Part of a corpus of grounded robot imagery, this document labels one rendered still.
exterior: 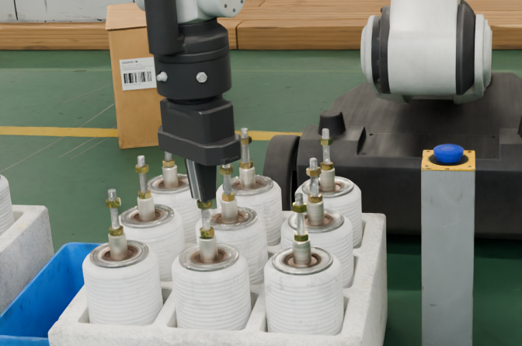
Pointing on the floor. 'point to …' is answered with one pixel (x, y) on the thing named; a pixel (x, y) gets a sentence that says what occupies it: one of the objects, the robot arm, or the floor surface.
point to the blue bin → (45, 298)
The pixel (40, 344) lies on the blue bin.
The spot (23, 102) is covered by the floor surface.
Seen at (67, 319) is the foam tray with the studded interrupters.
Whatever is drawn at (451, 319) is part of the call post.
